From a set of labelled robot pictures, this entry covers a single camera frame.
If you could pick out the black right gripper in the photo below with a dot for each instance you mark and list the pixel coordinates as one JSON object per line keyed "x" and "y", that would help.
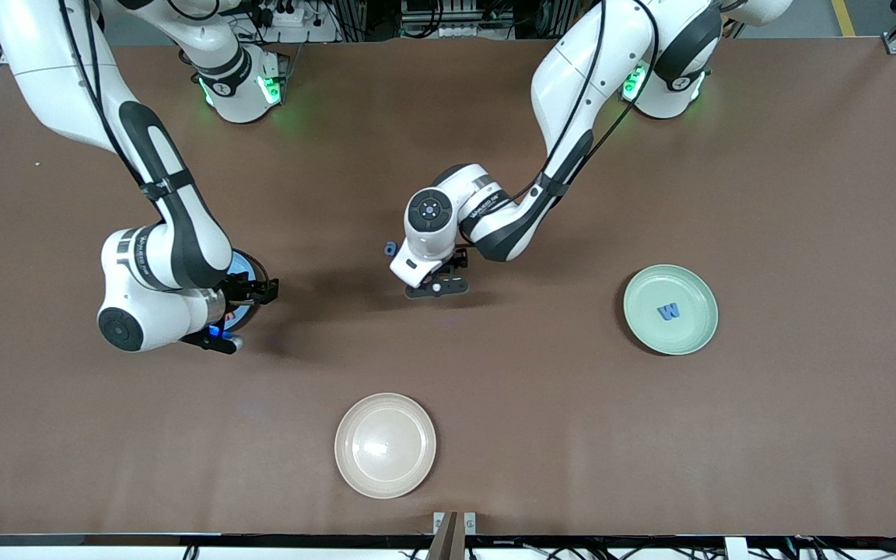
{"x": 246, "y": 292}

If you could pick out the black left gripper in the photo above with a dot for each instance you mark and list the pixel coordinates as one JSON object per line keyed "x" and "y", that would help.
{"x": 456, "y": 261}

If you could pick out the blue foam capital M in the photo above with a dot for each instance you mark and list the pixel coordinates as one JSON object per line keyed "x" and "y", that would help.
{"x": 670, "y": 312}

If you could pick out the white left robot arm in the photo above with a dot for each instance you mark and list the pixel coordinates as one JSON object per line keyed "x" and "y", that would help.
{"x": 572, "y": 78}

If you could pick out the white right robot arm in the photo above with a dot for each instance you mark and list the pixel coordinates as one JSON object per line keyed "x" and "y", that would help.
{"x": 176, "y": 233}

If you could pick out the blue plate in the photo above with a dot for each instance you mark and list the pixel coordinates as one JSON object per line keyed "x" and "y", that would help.
{"x": 239, "y": 268}

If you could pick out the beige plate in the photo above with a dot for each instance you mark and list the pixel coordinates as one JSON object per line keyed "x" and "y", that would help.
{"x": 385, "y": 446}

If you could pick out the light green plate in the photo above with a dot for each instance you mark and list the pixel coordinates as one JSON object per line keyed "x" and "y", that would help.
{"x": 654, "y": 334}

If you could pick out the white power strip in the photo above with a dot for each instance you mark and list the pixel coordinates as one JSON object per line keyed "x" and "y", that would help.
{"x": 285, "y": 14}

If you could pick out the metal bracket at table edge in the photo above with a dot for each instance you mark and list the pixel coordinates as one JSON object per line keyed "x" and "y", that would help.
{"x": 448, "y": 537}

